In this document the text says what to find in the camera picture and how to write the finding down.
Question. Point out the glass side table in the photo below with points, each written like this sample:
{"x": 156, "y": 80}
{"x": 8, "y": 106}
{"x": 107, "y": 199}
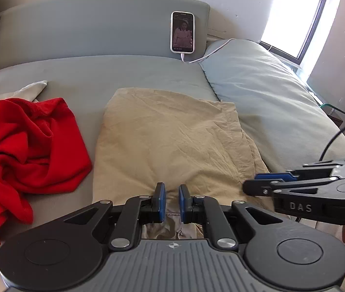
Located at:
{"x": 336, "y": 111}

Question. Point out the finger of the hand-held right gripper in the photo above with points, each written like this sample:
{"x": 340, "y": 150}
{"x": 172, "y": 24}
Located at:
{"x": 257, "y": 188}
{"x": 272, "y": 176}

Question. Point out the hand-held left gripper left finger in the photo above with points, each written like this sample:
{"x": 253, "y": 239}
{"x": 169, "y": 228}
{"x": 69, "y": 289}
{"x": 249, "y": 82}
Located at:
{"x": 161, "y": 201}

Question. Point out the grey sofa seat cushion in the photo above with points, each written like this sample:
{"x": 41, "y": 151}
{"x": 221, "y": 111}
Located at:
{"x": 266, "y": 97}

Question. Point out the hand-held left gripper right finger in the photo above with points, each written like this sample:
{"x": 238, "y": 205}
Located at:
{"x": 182, "y": 204}

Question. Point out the cream white garment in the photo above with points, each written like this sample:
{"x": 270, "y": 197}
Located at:
{"x": 29, "y": 89}

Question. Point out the grey sofa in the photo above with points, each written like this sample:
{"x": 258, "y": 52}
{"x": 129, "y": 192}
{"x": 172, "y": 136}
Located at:
{"x": 99, "y": 73}

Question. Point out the khaki pants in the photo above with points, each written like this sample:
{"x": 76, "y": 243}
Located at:
{"x": 166, "y": 143}

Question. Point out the red sweater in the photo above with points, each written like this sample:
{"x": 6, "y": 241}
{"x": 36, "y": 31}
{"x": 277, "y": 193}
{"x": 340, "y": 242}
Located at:
{"x": 23, "y": 152}

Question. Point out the window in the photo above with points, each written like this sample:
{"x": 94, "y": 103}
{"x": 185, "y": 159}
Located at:
{"x": 300, "y": 12}

